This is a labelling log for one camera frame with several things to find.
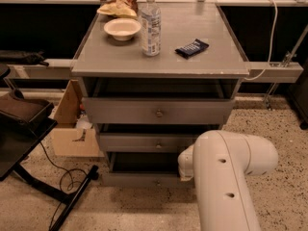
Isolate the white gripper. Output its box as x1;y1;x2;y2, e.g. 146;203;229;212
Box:
178;145;193;181

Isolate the yellow chip bag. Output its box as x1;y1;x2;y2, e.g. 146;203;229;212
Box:
97;2;137;18

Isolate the cardboard box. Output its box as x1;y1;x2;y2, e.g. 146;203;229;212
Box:
51;80;103;157

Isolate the aluminium frame rail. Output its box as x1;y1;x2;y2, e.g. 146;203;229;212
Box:
244;62;303;83

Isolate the white hanging cable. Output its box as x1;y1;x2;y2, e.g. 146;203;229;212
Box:
243;0;278;82

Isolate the dark blue snack packet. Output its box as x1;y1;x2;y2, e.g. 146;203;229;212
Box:
175;38;209;59

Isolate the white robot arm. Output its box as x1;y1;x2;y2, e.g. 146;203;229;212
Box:
178;130;278;231

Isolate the grey drawer cabinet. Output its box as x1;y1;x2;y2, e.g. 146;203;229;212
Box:
70;1;250;178

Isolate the grey bottom drawer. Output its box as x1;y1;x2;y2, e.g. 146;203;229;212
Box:
102;152;193;188

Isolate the grey drawer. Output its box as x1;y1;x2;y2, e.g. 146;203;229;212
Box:
96;133;198;153
102;152;193;188
82;97;235;125

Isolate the grey middle drawer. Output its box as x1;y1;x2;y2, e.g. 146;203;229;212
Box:
96;133;198;153

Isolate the clear plastic water bottle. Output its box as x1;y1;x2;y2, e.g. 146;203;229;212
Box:
141;0;162;57

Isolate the grey top drawer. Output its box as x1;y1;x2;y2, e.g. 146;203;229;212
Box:
82;97;235;125

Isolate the white bowl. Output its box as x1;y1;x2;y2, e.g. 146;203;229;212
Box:
104;18;141;41

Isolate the black stand with tray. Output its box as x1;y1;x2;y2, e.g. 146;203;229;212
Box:
0;64;100;231

